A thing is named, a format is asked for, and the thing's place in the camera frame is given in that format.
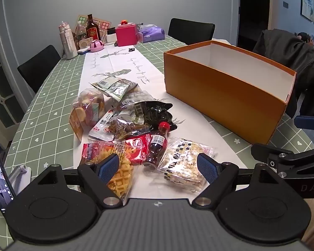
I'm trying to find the purple tissue box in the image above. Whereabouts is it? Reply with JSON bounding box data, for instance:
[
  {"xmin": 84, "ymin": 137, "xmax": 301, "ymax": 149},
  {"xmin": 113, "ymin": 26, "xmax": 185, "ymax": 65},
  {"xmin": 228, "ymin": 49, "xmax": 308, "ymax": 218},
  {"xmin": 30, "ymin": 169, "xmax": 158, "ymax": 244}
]
[{"xmin": 137, "ymin": 24, "xmax": 166, "ymax": 43}]

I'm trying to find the orange cardboard box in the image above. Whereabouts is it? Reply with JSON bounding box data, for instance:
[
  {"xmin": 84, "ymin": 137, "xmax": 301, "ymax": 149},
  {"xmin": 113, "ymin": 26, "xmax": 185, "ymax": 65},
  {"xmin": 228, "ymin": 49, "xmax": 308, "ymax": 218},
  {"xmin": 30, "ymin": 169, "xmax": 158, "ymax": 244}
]
[{"xmin": 163, "ymin": 40, "xmax": 297, "ymax": 145}]

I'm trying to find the cookie bag with orange label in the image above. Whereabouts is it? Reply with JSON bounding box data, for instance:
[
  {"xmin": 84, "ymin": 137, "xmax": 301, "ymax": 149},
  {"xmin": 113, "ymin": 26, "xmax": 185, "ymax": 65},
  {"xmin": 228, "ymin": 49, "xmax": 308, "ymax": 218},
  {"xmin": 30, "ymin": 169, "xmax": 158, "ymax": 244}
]
[{"xmin": 69, "ymin": 89, "xmax": 106, "ymax": 142}]

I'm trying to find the white and red snack packet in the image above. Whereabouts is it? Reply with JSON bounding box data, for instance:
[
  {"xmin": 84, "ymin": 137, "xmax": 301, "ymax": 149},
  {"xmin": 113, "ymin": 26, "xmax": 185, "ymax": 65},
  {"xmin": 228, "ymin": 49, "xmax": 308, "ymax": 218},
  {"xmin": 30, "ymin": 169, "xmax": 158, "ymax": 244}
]
[{"xmin": 88, "ymin": 110, "xmax": 123, "ymax": 142}]

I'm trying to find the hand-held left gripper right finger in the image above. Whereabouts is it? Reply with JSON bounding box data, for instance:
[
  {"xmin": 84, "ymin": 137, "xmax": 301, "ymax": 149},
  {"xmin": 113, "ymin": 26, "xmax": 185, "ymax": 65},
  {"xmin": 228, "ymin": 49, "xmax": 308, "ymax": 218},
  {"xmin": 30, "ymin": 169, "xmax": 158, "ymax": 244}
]
[{"xmin": 193, "ymin": 153, "xmax": 280, "ymax": 207}]

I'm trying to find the dark brown glass bottle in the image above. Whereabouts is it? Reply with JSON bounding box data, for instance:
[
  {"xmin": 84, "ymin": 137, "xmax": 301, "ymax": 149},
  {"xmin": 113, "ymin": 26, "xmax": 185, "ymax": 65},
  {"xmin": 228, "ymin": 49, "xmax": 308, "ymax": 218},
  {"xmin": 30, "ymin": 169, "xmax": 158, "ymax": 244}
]
[{"xmin": 86, "ymin": 14, "xmax": 99, "ymax": 41}]

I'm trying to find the magenta box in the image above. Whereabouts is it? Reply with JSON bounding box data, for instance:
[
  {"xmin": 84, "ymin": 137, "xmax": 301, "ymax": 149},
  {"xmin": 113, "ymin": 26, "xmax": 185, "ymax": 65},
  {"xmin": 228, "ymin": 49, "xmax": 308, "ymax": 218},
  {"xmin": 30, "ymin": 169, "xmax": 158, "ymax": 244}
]
[{"xmin": 116, "ymin": 23, "xmax": 139, "ymax": 46}]

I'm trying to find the brown dried snack packet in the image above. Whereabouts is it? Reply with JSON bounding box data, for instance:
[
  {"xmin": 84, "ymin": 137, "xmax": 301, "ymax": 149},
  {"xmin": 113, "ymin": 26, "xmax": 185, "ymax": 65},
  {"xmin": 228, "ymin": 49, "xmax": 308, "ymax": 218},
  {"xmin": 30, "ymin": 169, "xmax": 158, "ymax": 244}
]
[{"xmin": 108, "ymin": 118, "xmax": 151, "ymax": 140}]

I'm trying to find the yellow waffle snack bag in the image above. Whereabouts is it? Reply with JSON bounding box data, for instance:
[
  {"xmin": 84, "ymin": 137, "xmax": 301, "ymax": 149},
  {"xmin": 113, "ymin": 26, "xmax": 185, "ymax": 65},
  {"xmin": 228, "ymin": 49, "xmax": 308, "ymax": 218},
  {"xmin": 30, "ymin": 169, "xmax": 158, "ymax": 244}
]
[{"xmin": 80, "ymin": 141, "xmax": 135, "ymax": 200}]

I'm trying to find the glass panel door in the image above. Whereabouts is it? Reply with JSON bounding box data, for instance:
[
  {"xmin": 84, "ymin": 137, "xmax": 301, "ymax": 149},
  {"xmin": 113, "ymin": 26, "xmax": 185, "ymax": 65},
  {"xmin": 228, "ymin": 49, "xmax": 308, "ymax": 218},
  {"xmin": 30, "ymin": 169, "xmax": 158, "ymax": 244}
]
[{"xmin": 0, "ymin": 0, "xmax": 29, "ymax": 142}]

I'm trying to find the clear plastic bottle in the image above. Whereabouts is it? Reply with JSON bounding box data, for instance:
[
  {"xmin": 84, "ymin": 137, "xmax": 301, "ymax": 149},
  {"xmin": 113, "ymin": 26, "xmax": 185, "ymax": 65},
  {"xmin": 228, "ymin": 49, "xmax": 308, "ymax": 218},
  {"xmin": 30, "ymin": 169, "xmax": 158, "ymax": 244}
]
[{"xmin": 75, "ymin": 23, "xmax": 87, "ymax": 42}]

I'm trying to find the small beige radio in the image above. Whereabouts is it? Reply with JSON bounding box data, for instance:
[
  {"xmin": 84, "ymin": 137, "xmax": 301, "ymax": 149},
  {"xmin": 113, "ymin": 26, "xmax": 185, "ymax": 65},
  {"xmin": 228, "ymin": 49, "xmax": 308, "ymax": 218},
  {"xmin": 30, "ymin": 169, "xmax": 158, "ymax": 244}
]
[{"xmin": 77, "ymin": 37, "xmax": 93, "ymax": 50}]

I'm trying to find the patterned card with circles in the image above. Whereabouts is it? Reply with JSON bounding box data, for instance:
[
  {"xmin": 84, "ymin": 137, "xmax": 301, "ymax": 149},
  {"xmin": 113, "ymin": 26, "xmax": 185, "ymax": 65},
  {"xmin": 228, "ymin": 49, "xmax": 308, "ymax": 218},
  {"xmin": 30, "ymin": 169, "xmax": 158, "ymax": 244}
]
[{"xmin": 76, "ymin": 15, "xmax": 112, "ymax": 41}]

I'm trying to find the white printed table runner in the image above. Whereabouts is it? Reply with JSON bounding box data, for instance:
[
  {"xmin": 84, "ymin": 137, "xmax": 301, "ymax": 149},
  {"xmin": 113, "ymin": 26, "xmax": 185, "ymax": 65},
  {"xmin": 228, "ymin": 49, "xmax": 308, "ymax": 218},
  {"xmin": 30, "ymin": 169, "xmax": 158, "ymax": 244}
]
[{"xmin": 68, "ymin": 43, "xmax": 248, "ymax": 199}]

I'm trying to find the pink round container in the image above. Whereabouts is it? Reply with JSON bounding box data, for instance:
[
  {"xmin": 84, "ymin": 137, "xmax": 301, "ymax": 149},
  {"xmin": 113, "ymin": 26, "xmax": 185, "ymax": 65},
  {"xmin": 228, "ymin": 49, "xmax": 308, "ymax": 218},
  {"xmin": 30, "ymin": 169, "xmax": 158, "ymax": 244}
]
[{"xmin": 90, "ymin": 39, "xmax": 105, "ymax": 52}]

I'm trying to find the green snack packet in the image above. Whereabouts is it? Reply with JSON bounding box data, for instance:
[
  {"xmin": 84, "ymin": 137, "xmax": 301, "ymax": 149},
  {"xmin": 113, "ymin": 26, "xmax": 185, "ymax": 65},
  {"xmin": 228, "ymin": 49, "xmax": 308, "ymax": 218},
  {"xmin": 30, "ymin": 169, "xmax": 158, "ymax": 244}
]
[
  {"xmin": 89, "ymin": 79, "xmax": 116, "ymax": 90},
  {"xmin": 105, "ymin": 79, "xmax": 138, "ymax": 102}
]

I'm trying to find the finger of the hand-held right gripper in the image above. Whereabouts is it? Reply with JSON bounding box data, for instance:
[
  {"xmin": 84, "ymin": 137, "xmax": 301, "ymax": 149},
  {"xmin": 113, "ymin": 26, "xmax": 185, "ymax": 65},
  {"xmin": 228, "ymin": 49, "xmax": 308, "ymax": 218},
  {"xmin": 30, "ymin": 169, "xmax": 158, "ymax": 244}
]
[
  {"xmin": 294, "ymin": 114, "xmax": 314, "ymax": 132},
  {"xmin": 251, "ymin": 143, "xmax": 314, "ymax": 178}
]

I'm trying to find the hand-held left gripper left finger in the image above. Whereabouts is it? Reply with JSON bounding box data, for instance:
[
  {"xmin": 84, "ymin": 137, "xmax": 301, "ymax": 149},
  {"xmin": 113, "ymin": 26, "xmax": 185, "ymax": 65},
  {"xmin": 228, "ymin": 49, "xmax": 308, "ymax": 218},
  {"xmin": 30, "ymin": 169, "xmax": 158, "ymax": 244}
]
[{"xmin": 37, "ymin": 154, "xmax": 122, "ymax": 209}]

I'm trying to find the black jacket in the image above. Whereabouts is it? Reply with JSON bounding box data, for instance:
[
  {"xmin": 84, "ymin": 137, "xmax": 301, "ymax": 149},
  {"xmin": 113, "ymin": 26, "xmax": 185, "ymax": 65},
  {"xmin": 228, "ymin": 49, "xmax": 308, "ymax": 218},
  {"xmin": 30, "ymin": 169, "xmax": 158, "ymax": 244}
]
[{"xmin": 252, "ymin": 29, "xmax": 314, "ymax": 119}]

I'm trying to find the black chair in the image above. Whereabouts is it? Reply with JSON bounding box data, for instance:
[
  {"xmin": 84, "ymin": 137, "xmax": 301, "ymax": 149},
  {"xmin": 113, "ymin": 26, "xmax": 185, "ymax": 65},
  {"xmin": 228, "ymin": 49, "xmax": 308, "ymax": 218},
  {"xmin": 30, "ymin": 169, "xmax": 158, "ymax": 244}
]
[
  {"xmin": 17, "ymin": 44, "xmax": 62, "ymax": 93},
  {"xmin": 168, "ymin": 18, "xmax": 215, "ymax": 45}
]

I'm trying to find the black snack bag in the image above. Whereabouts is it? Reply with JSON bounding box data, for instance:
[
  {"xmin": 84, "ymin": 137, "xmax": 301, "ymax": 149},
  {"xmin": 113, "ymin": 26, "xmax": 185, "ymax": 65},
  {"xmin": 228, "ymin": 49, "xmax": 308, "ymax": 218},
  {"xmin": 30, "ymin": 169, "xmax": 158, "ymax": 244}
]
[{"xmin": 133, "ymin": 101, "xmax": 178, "ymax": 132}]

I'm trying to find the white phone stand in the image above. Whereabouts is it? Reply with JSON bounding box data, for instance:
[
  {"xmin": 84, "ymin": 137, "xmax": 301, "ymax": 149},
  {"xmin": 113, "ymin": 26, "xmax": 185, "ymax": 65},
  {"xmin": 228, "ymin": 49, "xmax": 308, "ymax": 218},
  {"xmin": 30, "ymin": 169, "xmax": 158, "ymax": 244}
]
[{"xmin": 8, "ymin": 164, "xmax": 32, "ymax": 189}]

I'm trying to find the small white box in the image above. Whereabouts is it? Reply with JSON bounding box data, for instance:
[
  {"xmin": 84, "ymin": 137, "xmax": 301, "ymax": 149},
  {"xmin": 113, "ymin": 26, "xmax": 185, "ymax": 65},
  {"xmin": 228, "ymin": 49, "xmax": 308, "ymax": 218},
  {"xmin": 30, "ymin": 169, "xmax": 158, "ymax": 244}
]
[{"xmin": 106, "ymin": 27, "xmax": 117, "ymax": 44}]

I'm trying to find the small cola bottle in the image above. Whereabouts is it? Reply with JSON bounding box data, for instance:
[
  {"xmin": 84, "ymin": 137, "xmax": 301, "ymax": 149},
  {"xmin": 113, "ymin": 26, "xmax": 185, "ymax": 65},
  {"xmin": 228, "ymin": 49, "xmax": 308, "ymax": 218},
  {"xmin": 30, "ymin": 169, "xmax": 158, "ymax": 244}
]
[{"xmin": 142, "ymin": 122, "xmax": 171, "ymax": 169}]

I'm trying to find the checkered peanut bag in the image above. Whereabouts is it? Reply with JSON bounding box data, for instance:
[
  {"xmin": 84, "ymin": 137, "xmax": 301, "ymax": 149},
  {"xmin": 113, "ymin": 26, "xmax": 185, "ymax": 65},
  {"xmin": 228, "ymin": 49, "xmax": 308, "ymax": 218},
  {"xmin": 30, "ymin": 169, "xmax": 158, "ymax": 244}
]
[{"xmin": 157, "ymin": 138, "xmax": 215, "ymax": 193}]

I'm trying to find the white water bottle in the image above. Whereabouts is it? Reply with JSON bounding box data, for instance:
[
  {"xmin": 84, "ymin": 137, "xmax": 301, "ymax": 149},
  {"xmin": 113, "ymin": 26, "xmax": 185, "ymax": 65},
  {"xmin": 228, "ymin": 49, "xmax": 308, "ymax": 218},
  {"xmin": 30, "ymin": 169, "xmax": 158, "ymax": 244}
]
[{"xmin": 58, "ymin": 21, "xmax": 78, "ymax": 59}]

